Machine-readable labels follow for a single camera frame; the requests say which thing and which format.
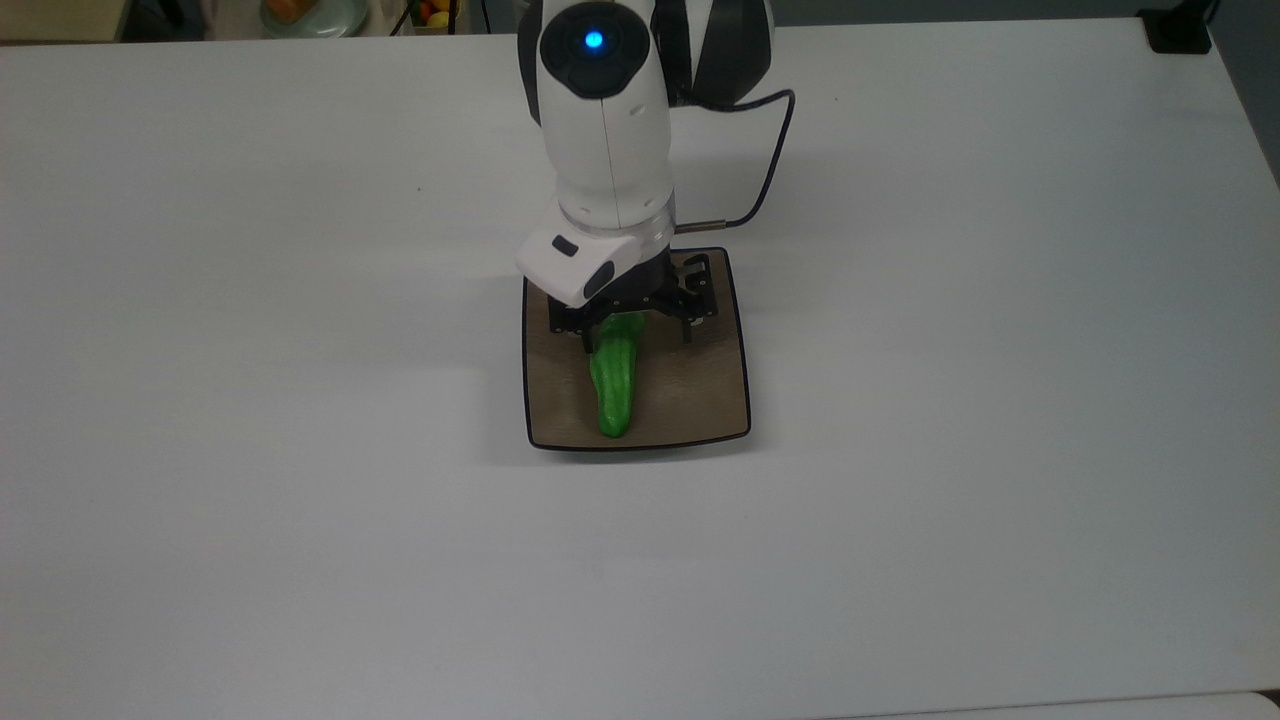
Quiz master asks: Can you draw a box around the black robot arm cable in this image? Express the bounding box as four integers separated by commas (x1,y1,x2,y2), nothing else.
672,88,798,233

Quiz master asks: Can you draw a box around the container of colourful toy fruit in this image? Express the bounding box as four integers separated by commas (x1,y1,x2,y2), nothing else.
405,0,467,37

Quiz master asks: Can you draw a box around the green chili pepper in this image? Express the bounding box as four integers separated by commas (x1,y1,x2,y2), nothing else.
588,311,648,439

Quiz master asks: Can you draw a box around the square brown ceramic plate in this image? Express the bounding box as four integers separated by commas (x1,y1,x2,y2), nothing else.
521,246,753,452

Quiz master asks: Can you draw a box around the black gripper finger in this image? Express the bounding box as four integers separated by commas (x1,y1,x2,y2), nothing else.
548,297,601,354
655,254,721,345

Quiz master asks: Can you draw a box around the pale plate with orange fruit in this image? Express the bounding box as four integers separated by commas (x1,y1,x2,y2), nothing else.
262,0,369,39

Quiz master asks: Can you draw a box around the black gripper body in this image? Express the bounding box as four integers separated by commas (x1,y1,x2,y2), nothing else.
585,250,683,323

